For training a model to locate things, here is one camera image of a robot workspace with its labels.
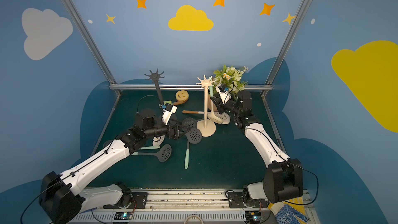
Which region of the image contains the cream skimmer wooden handle left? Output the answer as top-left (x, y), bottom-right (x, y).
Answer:
top-left (152, 135), bottom-right (165, 147)

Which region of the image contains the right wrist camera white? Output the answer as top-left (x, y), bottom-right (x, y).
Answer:
top-left (216, 84), bottom-right (231, 105)

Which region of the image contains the yellow smiley sponge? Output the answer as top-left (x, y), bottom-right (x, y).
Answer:
top-left (175, 90), bottom-right (189, 102)

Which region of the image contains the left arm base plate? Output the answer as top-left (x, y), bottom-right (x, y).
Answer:
top-left (103, 192), bottom-right (148, 209)

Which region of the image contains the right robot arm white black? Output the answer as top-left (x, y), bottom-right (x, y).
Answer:
top-left (210, 90), bottom-right (304, 204)

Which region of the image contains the dark grey utensil rack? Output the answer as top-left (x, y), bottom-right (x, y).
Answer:
top-left (145, 69), bottom-right (164, 109)

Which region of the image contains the cream skimmer wooden handle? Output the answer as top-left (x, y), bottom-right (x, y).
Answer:
top-left (152, 135), bottom-right (165, 147)
top-left (182, 110), bottom-right (230, 125)

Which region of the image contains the grey skimmer far left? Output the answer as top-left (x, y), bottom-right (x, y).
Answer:
top-left (103, 140), bottom-right (113, 148)

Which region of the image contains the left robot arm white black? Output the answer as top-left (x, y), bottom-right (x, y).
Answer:
top-left (38, 109), bottom-right (196, 224)

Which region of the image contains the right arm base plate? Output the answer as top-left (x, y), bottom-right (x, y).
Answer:
top-left (226, 191), bottom-right (269, 209)

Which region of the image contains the small green trowel wooden handle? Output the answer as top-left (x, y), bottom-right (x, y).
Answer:
top-left (163, 101), bottom-right (186, 105)

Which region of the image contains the cream utensil rack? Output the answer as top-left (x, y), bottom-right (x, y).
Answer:
top-left (197, 75), bottom-right (216, 138)

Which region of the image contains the pink pot with flowers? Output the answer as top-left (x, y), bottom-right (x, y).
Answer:
top-left (209, 65), bottom-right (249, 99)

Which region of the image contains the cream skimmer wooden handle right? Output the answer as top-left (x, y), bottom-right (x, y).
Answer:
top-left (182, 110), bottom-right (230, 125)

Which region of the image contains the yellow blue work glove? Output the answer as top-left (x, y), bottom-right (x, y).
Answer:
top-left (267, 197), bottom-right (308, 224)

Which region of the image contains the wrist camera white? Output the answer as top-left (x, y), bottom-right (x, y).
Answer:
top-left (216, 84), bottom-right (231, 105)
top-left (161, 103), bottom-right (177, 125)

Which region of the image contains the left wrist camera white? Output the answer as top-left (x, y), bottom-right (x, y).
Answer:
top-left (161, 103), bottom-right (177, 125)

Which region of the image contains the grey skimmer mint handle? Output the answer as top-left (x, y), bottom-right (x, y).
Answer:
top-left (185, 128), bottom-right (202, 144)
top-left (182, 118), bottom-right (197, 169)
top-left (132, 144), bottom-right (172, 162)

